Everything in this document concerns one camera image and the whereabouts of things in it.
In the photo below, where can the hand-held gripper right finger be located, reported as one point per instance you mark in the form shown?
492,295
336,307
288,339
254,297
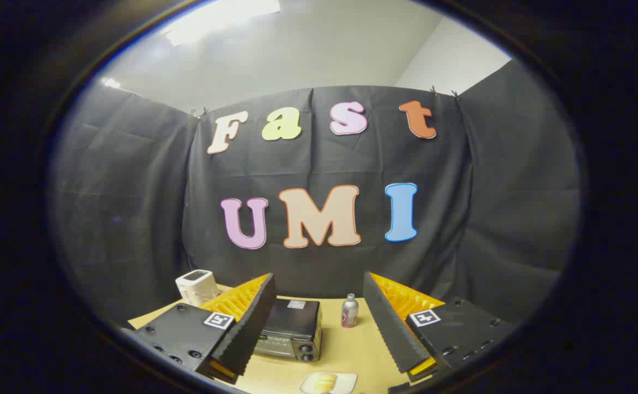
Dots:
392,328

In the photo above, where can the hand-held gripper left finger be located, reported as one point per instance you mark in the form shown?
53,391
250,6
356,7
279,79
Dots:
247,328

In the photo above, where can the black toaster oven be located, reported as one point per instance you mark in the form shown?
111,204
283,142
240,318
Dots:
294,323

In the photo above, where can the pale braided bread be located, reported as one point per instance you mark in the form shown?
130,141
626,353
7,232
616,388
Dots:
325,383

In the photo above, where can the white pop-up toaster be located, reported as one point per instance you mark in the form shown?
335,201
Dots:
195,284

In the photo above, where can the small pink bottle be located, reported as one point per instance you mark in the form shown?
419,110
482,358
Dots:
349,313

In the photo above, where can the white square plate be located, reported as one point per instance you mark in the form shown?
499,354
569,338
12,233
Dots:
346,380

